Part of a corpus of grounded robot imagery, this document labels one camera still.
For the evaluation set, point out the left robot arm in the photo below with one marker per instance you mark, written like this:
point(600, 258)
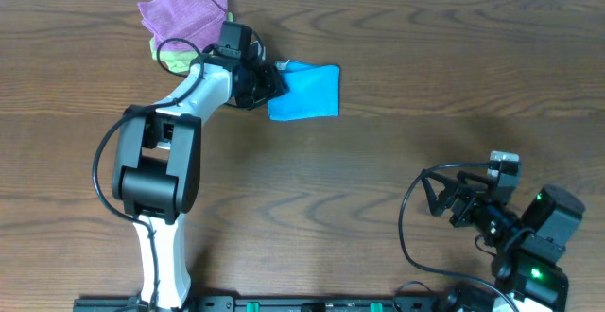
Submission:
point(158, 161)

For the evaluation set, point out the green folded cloth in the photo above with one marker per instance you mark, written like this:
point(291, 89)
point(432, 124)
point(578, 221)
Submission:
point(176, 61)

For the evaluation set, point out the blue microfiber cloth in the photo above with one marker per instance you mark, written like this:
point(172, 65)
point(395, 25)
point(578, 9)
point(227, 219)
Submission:
point(313, 91)

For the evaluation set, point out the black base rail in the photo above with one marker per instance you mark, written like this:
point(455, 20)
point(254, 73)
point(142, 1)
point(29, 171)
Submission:
point(232, 304)

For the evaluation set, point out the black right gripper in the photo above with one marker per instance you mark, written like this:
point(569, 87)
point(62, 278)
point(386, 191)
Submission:
point(462, 204)

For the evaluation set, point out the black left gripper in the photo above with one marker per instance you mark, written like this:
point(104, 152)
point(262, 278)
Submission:
point(267, 85)

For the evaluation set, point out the purple folded cloth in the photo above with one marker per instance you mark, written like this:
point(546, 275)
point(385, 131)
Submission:
point(197, 21)

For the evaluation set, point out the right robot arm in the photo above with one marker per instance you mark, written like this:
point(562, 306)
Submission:
point(527, 247)

